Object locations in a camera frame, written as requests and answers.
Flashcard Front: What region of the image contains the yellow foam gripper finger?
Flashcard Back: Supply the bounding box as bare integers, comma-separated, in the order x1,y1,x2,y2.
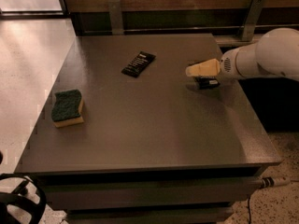
185,59,221,77

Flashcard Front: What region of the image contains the dark blueberry rxbar wrapper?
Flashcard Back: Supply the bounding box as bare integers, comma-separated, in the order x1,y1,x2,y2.
193,76,220,90

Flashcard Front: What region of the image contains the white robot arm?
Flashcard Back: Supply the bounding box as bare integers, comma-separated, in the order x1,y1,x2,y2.
185,28,299,81

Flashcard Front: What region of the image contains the green and yellow sponge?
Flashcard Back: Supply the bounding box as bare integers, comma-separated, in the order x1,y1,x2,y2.
51,90,84,128

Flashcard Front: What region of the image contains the black snack bar wrapper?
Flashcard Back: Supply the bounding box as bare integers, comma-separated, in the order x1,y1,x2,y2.
121,51,156,77

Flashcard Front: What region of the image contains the grey drawer cabinet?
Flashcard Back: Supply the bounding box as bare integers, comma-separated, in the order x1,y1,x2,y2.
17,35,280,224

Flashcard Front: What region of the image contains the black chair base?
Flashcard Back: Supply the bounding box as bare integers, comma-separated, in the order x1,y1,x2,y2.
0,174,46,224

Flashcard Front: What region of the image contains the right metal wall bracket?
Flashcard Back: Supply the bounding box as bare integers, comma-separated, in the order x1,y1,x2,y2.
239,0,265,42

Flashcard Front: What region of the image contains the metal wall bracket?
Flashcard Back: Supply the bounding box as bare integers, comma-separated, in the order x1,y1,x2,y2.
108,0,124,35
239,0,265,42

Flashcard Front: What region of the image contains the left metal wall bracket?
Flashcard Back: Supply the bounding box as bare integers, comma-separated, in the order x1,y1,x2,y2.
108,0,124,35

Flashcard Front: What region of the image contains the thin black cable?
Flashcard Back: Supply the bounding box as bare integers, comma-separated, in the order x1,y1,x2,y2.
247,196,252,224

